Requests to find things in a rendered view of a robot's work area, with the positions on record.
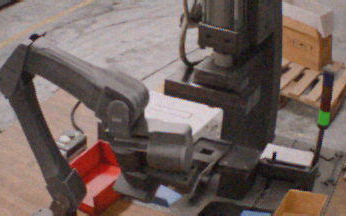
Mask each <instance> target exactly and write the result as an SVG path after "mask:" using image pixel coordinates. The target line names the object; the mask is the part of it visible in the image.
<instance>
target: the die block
mask: <svg viewBox="0 0 346 216"><path fill-rule="evenodd" d="M260 160H261V156H260V158H259V159H258V160H257V162H256V163H255V164H254V166H253V167H252V169H251V170H250V171H249V172H248V174H245V173H240V172H236V171H230V170H227V169H219V168H217V169H216V173H217V174H220V178H219V182H218V186H217V194H216V196H217V197H224V198H226V199H227V198H230V199H232V200H233V199H235V200H238V201H239V200H242V199H243V198H244V197H245V195H246V194H247V193H248V192H249V191H250V189H251V187H252V186H253V184H254V183H255V180H256V178H257V174H258V165H259V162H260ZM192 163H196V162H192ZM196 164H199V163H196ZM207 167H208V166H206V165H202V164H199V168H198V169H199V172H200V174H201V172H202V171H203V170H204V169H205V168H207Z"/></svg>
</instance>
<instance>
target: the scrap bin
mask: <svg viewBox="0 0 346 216"><path fill-rule="evenodd" d="M70 166H71V167H72V169H75V168H76V169H77V171H78V173H79V174H80V176H81V178H82V179H83V180H84V182H85V184H86V186H87V196H85V197H86V198H85V199H84V200H83V201H82V203H80V205H79V207H78V208H77V209H78V210H80V211H82V212H84V213H86V214H89V215H91V216H99V214H101V213H103V212H104V211H105V210H106V209H108V207H110V205H112V204H113V203H114V202H116V201H118V199H120V198H121V197H122V196H121V195H119V194H116V193H115V192H114V189H113V186H114V185H113V184H114V183H115V182H116V180H117V177H118V175H119V174H120V169H119V166H118V165H117V162H116V160H115V157H114V154H113V152H112V150H111V148H110V145H109V143H108V142H105V141H101V140H98V141H97V142H95V143H94V145H92V146H91V147H89V148H88V149H87V150H86V151H85V152H83V153H82V154H81V155H80V156H78V157H77V158H76V159H74V160H73V161H72V162H70Z"/></svg>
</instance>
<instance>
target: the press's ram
mask: <svg viewBox="0 0 346 216"><path fill-rule="evenodd" d="M249 46H250V47H248V49H246V50H245V49H244V50H243V51H241V52H240V55H239V56H238V57H233V56H232V54H231V53H230V52H227V51H222V50H218V49H213V51H214V52H215V53H213V54H212V55H211V56H209V57H208V59H206V60H203V61H202V62H201V63H199V64H198V65H197V66H195V67H187V66H185V65H183V66H182V67H181V68H179V69H178V70H176V71H175V72H174V73H172V74H171V75H169V76H168V77H167V78H165V79H164V92H163V96H167V97H171V98H176V99H180V100H184V101H188V102H192V103H197V104H201V105H205V106H208V108H212V109H214V108H218V109H222V110H226V111H229V112H233V113H238V114H241V115H245V116H247V114H248V112H249V111H250V110H251V109H252V108H253V106H254V105H255V104H256V103H257V102H258V100H259V99H260V91H261V84H259V83H257V82H253V81H249V77H247V76H244V75H246V74H248V72H249V71H250V70H251V68H252V67H255V65H256V64H257V63H258V62H259V61H260V60H261V58H262V57H263V58H264V52H265V48H264V46H263V45H262V46H260V45H256V44H252V43H250V44H249Z"/></svg>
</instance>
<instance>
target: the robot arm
mask: <svg viewBox="0 0 346 216"><path fill-rule="evenodd" d="M46 32H47V30H46V31H45V30H44V29H41V28H40V29H39V30H37V31H35V32H34V33H33V34H31V36H30V37H29V38H28V39H25V40H23V42H22V43H20V44H18V45H17V47H16V48H15V49H14V50H13V52H12V53H11V54H10V56H9V57H8V59H7V60H6V61H5V63H4V64H3V65H2V67H1V68H0V93H2V95H3V96H4V98H5V100H6V99H8V101H9V103H10V106H11V108H12V109H13V110H14V112H15V114H16V117H17V119H18V121H19V123H20V125H21V128H22V129H23V133H24V134H25V137H26V138H27V142H28V143H29V146H30V148H31V149H32V153H33V154H34V156H35V159H36V160H37V162H38V165H39V168H40V170H41V172H42V176H43V178H44V180H45V182H46V184H47V185H45V187H46V189H47V191H48V193H49V194H50V196H51V197H52V199H53V201H52V202H51V201H50V206H49V208H50V210H51V212H49V211H47V210H45V209H43V208H42V207H40V208H38V209H37V210H35V211H34V213H32V214H31V215H30V216H78V214H77V208H78V207H79V205H80V203H82V201H83V200H84V199H85V198H86V197H85V196H87V186H86V184H85V182H84V180H83V179H82V178H81V176H80V174H79V173H78V171H77V169H76V168H75V169H72V167H71V166H70V164H69V162H68V161H67V160H66V159H65V158H64V156H63V155H62V153H61V150H59V148H58V146H57V143H56V141H55V140H54V138H53V135H52V133H51V132H50V128H49V126H48V125H47V122H46V120H45V117H44V115H43V111H42V110H41V106H40V105H39V101H38V97H37V94H36V89H35V84H34V81H33V80H34V78H36V76H35V74H37V75H38V76H39V77H40V76H41V77H42V78H43V79H45V80H47V81H49V82H50V83H53V84H54V85H55V86H57V87H59V88H61V89H62V90H64V91H65V92H67V93H70V95H72V96H73V97H75V98H76V99H77V100H79V101H81V102H82V103H83V104H84V105H85V106H86V107H87V108H88V109H89V110H91V111H93V112H94V113H95V114H94V117H96V118H98V119H99V120H101V121H103V122H105V123H107V124H108V128H109V134H110V137H109V145H110V148H111V150H112V152H113V154H114V157H115V160H116V162H117V165H118V166H119V169H120V174H119V175H118V177H117V180H116V182H115V183H114V184H113V185H114V186H113V189H114V192H115V193H116V194H119V195H121V196H123V195H127V196H129V197H132V198H136V200H137V201H140V202H142V203H145V204H149V203H151V201H152V200H153V199H154V197H155V196H156V194H157V192H158V191H159V189H160V188H161V185H162V186H164V187H165V188H170V189H171V190H173V191H174V192H176V193H179V194H181V195H182V196H183V195H185V194H188V195H189V194H190V192H193V191H194V190H195V187H196V186H197V184H198V182H199V181H197V179H198V178H199V175H200V172H199V169H198V168H199V164H196V163H192V161H193V154H194V141H193V137H192V127H191V125H190V124H186V123H177V122H167V121H162V119H157V118H148V117H146V108H147V107H148V105H149V103H150V92H149V90H148V88H147V86H146V85H145V84H144V83H143V82H141V81H140V80H138V79H136V78H134V77H132V76H130V75H128V74H126V73H125V72H124V73H123V72H121V71H119V72H118V73H115V72H114V71H113V70H111V69H108V68H103V67H100V66H97V65H94V64H91V63H90V62H87V61H85V60H84V59H81V58H79V57H78V56H75V55H73V54H72V53H71V54H70V53H69V52H68V51H65V50H63V49H61V48H59V47H57V46H56V45H54V44H53V43H51V41H49V39H46V38H45V35H46Z"/></svg>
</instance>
